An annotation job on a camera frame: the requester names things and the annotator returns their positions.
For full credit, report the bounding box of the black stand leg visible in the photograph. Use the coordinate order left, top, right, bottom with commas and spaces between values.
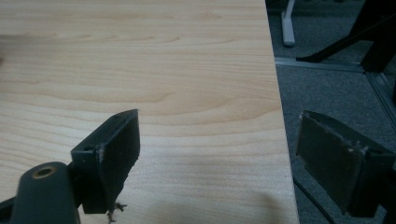
295, 0, 396, 73

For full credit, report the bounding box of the white metal table leg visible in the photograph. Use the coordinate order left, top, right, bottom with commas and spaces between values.
280, 0, 296, 48

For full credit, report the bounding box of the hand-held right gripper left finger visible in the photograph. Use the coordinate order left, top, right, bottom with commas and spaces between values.
70, 108, 141, 216

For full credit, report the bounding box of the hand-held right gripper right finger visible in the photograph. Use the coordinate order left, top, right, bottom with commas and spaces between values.
295, 109, 396, 218

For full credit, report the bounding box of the black cable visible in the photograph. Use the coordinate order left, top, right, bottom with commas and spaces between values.
292, 175, 337, 224

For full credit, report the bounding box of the grey aluminium floor rail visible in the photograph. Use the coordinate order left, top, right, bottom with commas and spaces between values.
274, 56, 396, 129

